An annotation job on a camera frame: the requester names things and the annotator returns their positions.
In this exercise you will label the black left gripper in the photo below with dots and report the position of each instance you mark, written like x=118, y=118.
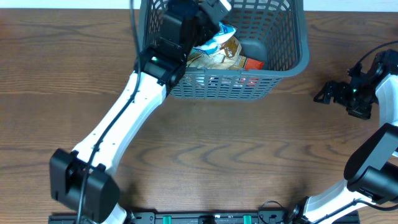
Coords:
x=201, y=35

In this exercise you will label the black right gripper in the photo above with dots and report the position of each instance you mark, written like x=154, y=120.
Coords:
x=364, y=112

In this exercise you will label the blue white snack bag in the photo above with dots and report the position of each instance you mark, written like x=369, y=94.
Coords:
x=215, y=43

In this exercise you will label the tan brown snack bag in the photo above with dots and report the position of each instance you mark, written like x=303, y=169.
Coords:
x=227, y=57

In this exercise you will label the orange pasta packet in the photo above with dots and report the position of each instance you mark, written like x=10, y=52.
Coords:
x=251, y=64

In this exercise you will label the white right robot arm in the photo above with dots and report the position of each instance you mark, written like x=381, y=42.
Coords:
x=369, y=179

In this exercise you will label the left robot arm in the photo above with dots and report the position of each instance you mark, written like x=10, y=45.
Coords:
x=83, y=179

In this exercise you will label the grey plastic basket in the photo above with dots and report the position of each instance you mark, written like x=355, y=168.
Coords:
x=274, y=32

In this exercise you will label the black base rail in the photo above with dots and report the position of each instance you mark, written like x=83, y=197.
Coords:
x=269, y=216

